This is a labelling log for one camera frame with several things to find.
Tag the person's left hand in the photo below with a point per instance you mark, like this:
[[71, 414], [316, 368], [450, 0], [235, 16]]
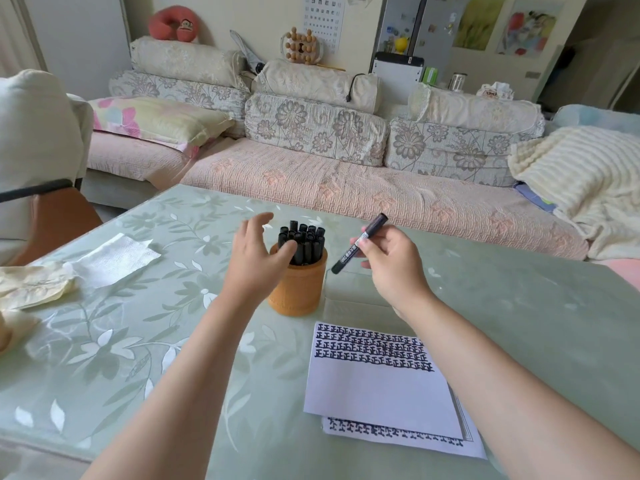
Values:
[[250, 264]]

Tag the person's right hand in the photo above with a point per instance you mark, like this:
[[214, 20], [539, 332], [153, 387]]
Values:
[[400, 274]]

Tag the person's left thumb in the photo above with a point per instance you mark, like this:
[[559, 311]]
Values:
[[286, 251]]

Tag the person's right thumb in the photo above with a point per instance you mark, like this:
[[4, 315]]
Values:
[[369, 248]]

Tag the black marker pen white label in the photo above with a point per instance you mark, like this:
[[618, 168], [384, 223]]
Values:
[[367, 235]]

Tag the person's left forearm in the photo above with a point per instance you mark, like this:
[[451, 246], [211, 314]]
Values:
[[190, 384]]

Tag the person's right forearm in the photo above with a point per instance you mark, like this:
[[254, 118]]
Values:
[[510, 399]]

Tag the bunch of black markers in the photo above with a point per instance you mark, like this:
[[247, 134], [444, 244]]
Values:
[[306, 242]]

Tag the orange wooden pen holder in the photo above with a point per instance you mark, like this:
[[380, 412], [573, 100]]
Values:
[[299, 289]]

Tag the sofa with pink quilted cover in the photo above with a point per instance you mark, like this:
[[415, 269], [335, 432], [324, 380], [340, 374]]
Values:
[[350, 189]]

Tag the grey floral back cushion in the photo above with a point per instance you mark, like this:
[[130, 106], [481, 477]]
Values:
[[315, 127], [450, 149], [175, 92]]

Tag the white sheet with black marks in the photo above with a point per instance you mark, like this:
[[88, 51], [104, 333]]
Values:
[[375, 379], [400, 439]]

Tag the white tissue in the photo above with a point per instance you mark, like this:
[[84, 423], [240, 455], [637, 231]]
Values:
[[117, 259]]

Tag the cream bolster cushion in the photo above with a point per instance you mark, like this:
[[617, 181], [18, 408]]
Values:
[[310, 84], [185, 59], [475, 112]]

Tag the blue cloth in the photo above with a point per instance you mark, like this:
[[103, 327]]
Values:
[[535, 197]]

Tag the white box with black trim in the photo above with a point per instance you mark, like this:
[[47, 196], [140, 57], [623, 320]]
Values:
[[397, 74]]

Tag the green box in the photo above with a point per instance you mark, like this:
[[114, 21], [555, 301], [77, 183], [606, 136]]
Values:
[[430, 75]]

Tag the green floral table cover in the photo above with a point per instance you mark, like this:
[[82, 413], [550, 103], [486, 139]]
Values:
[[125, 344]]

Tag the pink yellow floral pillow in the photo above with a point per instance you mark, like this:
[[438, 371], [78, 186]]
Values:
[[155, 119]]

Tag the metal can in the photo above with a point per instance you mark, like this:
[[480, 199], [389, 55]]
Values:
[[457, 81]]

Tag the tissue pack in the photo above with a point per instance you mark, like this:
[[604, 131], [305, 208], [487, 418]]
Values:
[[495, 91]]

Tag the grey elongated tool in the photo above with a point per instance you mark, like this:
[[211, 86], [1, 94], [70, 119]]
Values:
[[247, 52]]

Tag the wooden roller massager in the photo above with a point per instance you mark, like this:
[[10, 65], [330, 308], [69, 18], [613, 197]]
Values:
[[300, 47]]

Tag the yellow toy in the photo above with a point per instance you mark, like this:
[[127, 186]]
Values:
[[401, 44]]

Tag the cream ribbed blanket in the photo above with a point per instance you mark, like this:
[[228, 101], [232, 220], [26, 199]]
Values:
[[585, 179]]

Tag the silver refrigerator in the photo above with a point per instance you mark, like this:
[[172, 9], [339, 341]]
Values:
[[430, 29]]

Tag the orange chair with black bar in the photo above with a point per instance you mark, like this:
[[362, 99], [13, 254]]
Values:
[[60, 219]]

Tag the eye chart poster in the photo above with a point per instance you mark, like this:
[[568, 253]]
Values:
[[325, 19]]

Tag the green painting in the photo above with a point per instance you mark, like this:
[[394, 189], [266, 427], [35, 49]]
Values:
[[479, 22]]

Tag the pink cushion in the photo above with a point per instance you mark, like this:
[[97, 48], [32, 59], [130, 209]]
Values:
[[622, 272]]

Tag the light blue fluffy fabric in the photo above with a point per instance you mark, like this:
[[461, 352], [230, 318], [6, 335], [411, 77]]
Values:
[[590, 117]]

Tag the red neck pillow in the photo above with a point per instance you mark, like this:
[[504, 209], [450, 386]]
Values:
[[162, 24]]

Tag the crumpled yellowish cloth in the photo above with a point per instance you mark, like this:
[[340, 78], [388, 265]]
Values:
[[27, 289]]

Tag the colourful painting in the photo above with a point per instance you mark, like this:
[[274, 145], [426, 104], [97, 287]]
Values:
[[530, 27]]

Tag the white padded seat cover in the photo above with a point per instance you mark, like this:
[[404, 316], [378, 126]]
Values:
[[35, 129]]

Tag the white door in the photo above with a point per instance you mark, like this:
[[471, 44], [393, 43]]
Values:
[[80, 39]]

